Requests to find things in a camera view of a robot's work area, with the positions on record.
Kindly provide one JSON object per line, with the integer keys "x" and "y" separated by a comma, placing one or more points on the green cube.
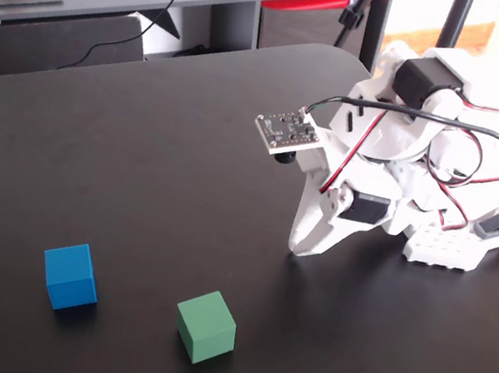
{"x": 205, "y": 328}

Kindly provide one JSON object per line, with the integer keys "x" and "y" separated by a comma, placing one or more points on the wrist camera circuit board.
{"x": 288, "y": 130}

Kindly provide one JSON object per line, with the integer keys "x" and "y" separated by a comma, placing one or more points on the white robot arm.
{"x": 403, "y": 136}

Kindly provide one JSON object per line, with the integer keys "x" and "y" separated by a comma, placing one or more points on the thick black pole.
{"x": 455, "y": 20}

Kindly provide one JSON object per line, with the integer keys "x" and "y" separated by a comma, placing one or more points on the dark grey storage bin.
{"x": 301, "y": 31}
{"x": 37, "y": 47}

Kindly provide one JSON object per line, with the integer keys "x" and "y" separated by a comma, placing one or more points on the blue cube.
{"x": 69, "y": 275}

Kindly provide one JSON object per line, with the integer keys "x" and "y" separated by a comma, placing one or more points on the thin black tripod leg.
{"x": 352, "y": 16}

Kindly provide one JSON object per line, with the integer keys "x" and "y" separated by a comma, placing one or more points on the red flat item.
{"x": 306, "y": 2}

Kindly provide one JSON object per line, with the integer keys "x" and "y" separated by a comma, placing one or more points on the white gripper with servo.
{"x": 316, "y": 218}

